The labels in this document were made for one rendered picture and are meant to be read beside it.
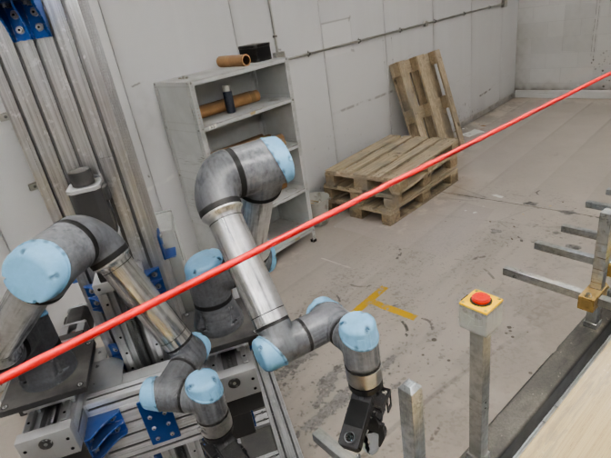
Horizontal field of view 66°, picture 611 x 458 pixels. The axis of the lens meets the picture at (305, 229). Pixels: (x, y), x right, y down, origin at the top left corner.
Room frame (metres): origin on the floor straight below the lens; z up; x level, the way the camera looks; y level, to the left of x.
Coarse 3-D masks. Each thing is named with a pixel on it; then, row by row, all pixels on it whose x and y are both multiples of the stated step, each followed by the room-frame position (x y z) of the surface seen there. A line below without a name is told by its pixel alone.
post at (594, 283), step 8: (608, 208) 1.31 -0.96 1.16; (600, 216) 1.30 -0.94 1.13; (608, 216) 1.28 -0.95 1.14; (600, 224) 1.30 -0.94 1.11; (608, 224) 1.28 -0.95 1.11; (600, 232) 1.30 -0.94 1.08; (608, 232) 1.28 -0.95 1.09; (600, 240) 1.30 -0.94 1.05; (608, 240) 1.28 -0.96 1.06; (600, 248) 1.29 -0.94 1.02; (608, 248) 1.29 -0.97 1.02; (600, 256) 1.29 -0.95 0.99; (608, 256) 1.29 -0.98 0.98; (600, 264) 1.29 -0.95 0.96; (592, 272) 1.30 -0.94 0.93; (600, 272) 1.29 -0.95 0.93; (592, 280) 1.30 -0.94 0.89; (600, 280) 1.28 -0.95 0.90; (600, 288) 1.28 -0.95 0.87; (600, 312) 1.30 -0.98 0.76; (592, 320) 1.29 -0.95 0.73
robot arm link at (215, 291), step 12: (204, 252) 1.24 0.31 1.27; (216, 252) 1.22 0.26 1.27; (192, 264) 1.18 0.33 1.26; (204, 264) 1.16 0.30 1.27; (216, 264) 1.16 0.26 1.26; (192, 276) 1.15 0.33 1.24; (216, 276) 1.16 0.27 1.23; (228, 276) 1.17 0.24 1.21; (192, 288) 1.16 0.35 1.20; (204, 288) 1.14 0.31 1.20; (216, 288) 1.15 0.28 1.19; (228, 288) 1.18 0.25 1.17; (204, 300) 1.14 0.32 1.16; (216, 300) 1.15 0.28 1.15
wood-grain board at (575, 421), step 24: (600, 360) 0.94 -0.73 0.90; (576, 384) 0.87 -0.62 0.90; (600, 384) 0.86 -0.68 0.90; (576, 408) 0.80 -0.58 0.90; (600, 408) 0.79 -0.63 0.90; (552, 432) 0.75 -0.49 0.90; (576, 432) 0.74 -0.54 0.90; (600, 432) 0.73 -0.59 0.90; (528, 456) 0.70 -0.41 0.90; (552, 456) 0.69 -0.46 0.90; (576, 456) 0.68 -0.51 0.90; (600, 456) 0.67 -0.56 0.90
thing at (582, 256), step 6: (534, 246) 1.67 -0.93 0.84; (540, 246) 1.65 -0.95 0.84; (546, 246) 1.63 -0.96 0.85; (552, 246) 1.61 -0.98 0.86; (558, 246) 1.61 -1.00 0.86; (564, 246) 1.60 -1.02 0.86; (546, 252) 1.63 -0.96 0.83; (552, 252) 1.61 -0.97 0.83; (558, 252) 1.59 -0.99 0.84; (564, 252) 1.57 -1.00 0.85; (570, 252) 1.55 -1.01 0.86; (576, 252) 1.55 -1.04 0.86; (582, 252) 1.54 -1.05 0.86; (570, 258) 1.55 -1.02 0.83; (576, 258) 1.53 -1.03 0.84; (582, 258) 1.52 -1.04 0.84; (588, 258) 1.50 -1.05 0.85
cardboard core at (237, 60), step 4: (220, 56) 3.70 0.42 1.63; (224, 56) 3.67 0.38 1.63; (228, 56) 3.62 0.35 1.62; (232, 56) 3.59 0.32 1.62; (236, 56) 3.55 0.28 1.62; (240, 56) 3.51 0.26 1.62; (244, 56) 3.57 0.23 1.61; (248, 56) 3.54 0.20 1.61; (216, 60) 3.71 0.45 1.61; (220, 60) 3.67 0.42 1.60; (224, 60) 3.64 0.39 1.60; (228, 60) 3.60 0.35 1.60; (232, 60) 3.57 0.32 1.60; (236, 60) 3.53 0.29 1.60; (240, 60) 3.50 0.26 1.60; (244, 60) 3.58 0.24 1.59; (248, 60) 3.55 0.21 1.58; (220, 64) 3.68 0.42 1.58; (224, 64) 3.65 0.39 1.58; (228, 64) 3.61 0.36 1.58; (232, 64) 3.58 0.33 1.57; (236, 64) 3.54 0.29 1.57; (240, 64) 3.52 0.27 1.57; (244, 64) 3.50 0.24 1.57; (248, 64) 3.53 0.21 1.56
